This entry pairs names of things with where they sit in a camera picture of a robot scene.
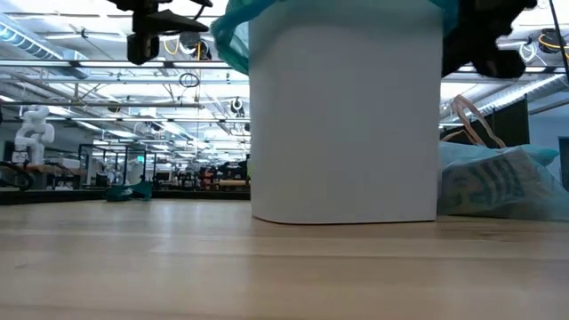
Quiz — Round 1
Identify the small teal cloth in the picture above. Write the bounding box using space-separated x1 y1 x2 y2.
104 180 154 203

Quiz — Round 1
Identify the wooden workbench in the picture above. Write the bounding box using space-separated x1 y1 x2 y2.
0 162 88 191

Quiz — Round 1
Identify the white plastic trash bin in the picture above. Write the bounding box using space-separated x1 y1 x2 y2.
247 0 445 225

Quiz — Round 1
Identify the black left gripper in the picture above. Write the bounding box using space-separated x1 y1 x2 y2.
125 0 215 67

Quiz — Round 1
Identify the black partition wall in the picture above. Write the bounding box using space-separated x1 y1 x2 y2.
442 97 531 148

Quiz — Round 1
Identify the light blue trash bag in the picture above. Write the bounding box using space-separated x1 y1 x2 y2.
437 93 569 222

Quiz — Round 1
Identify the black ceiling cable reel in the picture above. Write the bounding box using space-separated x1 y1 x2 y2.
536 28 569 55
179 30 213 61

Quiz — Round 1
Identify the black aluminium rig frame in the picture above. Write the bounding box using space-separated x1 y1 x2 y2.
0 188 252 206

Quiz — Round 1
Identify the silver ventilation duct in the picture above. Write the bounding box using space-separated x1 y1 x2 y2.
442 73 569 124
0 20 90 81

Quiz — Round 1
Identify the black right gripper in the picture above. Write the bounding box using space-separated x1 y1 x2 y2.
441 0 538 80

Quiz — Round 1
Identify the blue door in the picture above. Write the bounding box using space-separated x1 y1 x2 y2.
558 136 569 192

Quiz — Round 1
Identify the large teal cloth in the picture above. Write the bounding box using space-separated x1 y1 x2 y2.
210 0 460 76

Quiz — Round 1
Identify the black rig light bar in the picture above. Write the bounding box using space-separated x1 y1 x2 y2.
0 59 569 75

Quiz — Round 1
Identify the workbench with dark equipment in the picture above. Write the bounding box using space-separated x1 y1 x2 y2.
175 157 251 191

